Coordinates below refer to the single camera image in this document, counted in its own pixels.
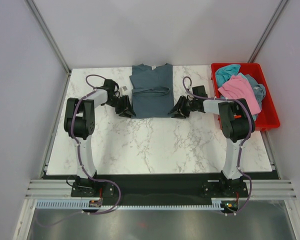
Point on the right aluminium frame post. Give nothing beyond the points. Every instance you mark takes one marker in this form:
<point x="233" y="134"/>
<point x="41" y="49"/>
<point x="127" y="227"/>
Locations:
<point x="268" y="29"/>

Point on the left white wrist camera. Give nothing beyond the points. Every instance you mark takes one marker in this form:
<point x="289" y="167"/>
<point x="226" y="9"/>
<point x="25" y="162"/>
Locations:
<point x="123" y="89"/>

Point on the aluminium front rail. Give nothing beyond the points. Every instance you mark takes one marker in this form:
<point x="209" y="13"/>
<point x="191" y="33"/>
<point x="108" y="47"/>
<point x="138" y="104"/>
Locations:
<point x="261" y="190"/>

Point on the white slotted cable duct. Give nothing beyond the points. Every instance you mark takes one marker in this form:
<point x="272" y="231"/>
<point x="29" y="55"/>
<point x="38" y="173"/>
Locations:
<point x="90" y="205"/>

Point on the left aluminium frame post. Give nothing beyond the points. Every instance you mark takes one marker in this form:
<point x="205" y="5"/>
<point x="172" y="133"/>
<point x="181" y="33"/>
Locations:
<point x="47" y="34"/>

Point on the teal t shirt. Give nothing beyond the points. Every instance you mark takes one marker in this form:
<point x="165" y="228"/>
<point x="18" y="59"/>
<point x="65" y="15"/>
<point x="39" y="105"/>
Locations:
<point x="224" y="74"/>

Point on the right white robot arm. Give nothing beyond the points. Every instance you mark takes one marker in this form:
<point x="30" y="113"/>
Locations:
<point x="237" y="125"/>

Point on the red plastic bin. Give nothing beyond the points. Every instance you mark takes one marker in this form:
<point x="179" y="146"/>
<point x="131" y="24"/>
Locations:
<point x="267" y="119"/>

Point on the pink t shirt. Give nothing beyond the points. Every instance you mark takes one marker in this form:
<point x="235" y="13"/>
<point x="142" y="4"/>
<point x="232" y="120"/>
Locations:
<point x="238" y="87"/>

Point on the dark blue-grey t shirt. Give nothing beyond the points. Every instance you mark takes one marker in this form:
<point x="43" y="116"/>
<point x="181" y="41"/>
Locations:
<point x="152" y="91"/>

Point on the aluminium frame post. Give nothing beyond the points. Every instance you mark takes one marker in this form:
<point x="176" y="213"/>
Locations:
<point x="47" y="34"/>
<point x="268" y="29"/>

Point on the grey-blue t shirt in bin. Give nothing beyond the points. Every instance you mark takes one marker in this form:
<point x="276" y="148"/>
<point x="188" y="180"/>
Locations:
<point x="259" y="89"/>

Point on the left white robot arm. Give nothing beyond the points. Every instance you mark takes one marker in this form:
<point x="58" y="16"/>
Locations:
<point x="80" y="122"/>

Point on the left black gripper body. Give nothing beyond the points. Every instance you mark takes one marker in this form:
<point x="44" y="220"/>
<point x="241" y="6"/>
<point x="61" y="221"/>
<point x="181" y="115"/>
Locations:
<point x="119" y="104"/>

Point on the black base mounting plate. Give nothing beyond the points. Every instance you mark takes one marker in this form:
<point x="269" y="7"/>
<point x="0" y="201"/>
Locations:
<point x="156" y="189"/>

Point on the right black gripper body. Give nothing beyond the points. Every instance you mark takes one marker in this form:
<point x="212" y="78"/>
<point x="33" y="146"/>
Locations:
<point x="191" y="105"/>

